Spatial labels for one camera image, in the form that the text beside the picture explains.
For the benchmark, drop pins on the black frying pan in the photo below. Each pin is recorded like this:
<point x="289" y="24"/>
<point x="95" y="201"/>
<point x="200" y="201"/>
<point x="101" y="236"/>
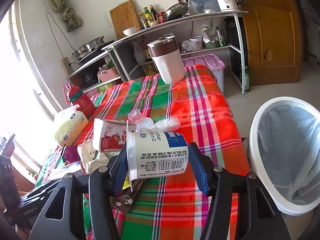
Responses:
<point x="179" y="10"/>

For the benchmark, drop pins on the pink plastic basket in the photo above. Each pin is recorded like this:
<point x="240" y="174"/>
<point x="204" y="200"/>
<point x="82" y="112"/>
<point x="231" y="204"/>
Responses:
<point x="106" y="74"/>

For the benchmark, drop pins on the dark soy sauce bottle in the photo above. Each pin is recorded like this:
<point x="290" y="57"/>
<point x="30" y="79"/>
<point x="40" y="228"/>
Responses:
<point x="153" y="12"/>

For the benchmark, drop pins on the white paper bag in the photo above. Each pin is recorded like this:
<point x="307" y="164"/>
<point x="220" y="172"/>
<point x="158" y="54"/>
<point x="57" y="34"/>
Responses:
<point x="91" y="158"/>

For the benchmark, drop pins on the white trash bin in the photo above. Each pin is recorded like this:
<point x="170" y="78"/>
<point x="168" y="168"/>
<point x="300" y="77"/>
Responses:
<point x="284" y="153"/>

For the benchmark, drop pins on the steel steamer pot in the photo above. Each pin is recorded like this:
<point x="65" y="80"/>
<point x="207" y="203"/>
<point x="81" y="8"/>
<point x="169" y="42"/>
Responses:
<point x="89" y="46"/>

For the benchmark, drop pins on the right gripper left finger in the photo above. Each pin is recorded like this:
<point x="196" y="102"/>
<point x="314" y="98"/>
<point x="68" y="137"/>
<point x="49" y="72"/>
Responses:
<point x="62" y="216"/>

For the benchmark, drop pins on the brown coffee sachet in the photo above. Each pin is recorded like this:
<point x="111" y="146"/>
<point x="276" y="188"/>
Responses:
<point x="124" y="200"/>

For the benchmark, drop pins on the clear plastic bag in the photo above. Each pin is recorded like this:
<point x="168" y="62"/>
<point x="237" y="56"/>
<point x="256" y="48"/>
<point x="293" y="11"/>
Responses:
<point x="166" y="125"/>

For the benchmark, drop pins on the white ceramic bowl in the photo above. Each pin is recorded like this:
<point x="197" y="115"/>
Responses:
<point x="130" y="31"/>

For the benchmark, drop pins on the green cap sauce bottle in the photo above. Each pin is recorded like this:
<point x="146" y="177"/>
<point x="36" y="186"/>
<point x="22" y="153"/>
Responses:
<point x="148" y="16"/>

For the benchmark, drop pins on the green glass bottle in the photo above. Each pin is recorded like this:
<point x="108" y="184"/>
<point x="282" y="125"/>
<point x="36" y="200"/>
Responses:
<point x="247" y="79"/>

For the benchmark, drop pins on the red antler water bottle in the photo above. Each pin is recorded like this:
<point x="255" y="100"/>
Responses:
<point x="74" y="96"/>

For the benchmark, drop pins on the yellow tissue pack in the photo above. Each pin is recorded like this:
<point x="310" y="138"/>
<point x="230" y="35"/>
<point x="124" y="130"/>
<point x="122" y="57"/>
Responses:
<point x="68" y="124"/>

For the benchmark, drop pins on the white power strip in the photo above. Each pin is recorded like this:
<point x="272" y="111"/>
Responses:
<point x="67" y="65"/>

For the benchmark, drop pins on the hanging green cloth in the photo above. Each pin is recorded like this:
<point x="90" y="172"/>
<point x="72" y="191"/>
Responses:
<point x="71" y="21"/>

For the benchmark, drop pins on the purple lid storage box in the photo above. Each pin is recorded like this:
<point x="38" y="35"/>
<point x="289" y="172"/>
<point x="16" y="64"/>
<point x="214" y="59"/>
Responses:
<point x="212" y="62"/>

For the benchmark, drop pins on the wooden cutting board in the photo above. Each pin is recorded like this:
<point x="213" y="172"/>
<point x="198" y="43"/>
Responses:
<point x="123" y="17"/>

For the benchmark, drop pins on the wooden door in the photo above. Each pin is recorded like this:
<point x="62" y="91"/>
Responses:
<point x="274" y="41"/>

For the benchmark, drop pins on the strawberry milk carton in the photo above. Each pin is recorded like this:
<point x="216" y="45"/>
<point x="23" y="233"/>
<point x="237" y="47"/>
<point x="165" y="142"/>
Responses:
<point x="109" y="135"/>

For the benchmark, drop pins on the clear plastic container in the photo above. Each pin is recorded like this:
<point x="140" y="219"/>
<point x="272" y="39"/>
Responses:
<point x="203" y="7"/>

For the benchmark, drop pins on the white metal shelf rack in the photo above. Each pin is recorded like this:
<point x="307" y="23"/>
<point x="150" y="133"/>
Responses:
<point x="121" y="51"/>

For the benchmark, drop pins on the purple snack wrapper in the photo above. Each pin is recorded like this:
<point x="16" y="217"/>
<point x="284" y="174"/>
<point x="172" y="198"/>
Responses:
<point x="70" y="153"/>

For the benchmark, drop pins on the white brown lidded mug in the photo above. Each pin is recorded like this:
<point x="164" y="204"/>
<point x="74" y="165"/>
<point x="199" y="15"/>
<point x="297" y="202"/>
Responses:
<point x="166" y="55"/>

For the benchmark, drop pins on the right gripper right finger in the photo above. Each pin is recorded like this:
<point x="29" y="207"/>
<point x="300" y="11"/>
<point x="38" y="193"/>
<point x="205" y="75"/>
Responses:
<point x="258" y="216"/>

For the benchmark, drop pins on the white yogurt cup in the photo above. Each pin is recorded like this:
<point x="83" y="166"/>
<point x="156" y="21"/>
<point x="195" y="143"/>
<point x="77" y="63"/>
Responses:
<point x="155" y="154"/>

